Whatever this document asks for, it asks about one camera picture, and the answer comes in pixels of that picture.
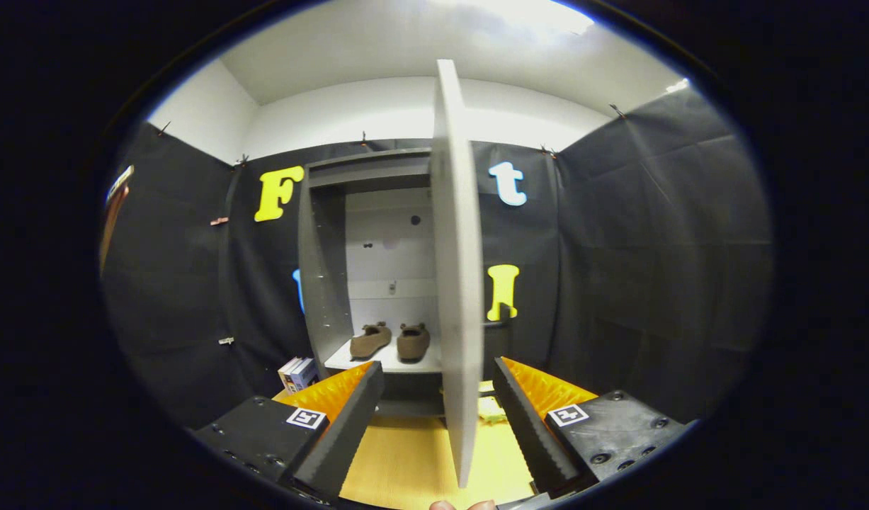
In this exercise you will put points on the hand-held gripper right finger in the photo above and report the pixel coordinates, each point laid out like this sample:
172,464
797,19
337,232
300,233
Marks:
530,432

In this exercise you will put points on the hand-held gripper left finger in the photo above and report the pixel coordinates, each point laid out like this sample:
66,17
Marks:
345,432

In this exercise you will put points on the brown fuzzy shoe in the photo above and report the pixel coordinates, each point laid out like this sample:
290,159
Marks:
369,341
413,343

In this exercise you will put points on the grey shoe cabinet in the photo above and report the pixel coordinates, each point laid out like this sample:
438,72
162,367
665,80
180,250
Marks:
328,283

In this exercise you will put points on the white cabinet shelf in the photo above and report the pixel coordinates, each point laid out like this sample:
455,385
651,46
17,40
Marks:
377,365

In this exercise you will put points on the blue book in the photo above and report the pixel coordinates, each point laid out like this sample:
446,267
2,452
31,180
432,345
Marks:
307,374

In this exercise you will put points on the black backdrop cloth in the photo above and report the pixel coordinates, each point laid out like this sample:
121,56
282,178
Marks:
654,248

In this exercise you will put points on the small ceiling light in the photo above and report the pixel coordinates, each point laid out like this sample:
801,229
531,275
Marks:
676,85

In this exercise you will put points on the long ceiling light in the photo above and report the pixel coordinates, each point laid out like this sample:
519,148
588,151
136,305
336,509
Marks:
547,15

